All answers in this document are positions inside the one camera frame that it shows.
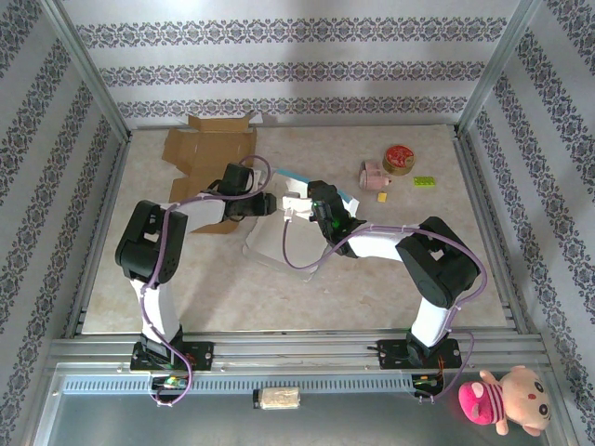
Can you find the brown cardboard box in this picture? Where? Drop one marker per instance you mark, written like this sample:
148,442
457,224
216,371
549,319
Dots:
209,148

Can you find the blue and white paper box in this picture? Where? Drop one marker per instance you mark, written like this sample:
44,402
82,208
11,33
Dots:
269,246

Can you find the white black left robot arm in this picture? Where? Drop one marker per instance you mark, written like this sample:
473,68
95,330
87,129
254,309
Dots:
160,311

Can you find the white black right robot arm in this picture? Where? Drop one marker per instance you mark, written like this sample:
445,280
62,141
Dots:
432,320

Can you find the small yellow block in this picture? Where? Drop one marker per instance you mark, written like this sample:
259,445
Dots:
382,197

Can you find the round tin with red lid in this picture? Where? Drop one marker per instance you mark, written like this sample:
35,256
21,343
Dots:
399,158

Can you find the green toy brick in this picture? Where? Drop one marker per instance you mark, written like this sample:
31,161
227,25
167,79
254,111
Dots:
425,181

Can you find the pink and beige plush toy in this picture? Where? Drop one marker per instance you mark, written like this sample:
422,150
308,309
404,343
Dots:
520,399

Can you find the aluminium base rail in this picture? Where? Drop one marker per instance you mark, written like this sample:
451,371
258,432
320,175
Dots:
297,353

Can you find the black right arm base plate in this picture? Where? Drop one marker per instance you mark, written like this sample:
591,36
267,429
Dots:
390,353

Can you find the aluminium side rail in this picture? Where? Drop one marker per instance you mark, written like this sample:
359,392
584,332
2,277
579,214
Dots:
475,176
100,232

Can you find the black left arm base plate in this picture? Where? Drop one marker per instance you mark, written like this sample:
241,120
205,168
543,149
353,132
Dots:
200,355

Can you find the aluminium frame post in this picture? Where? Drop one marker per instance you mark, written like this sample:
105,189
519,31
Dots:
496,69
88,69

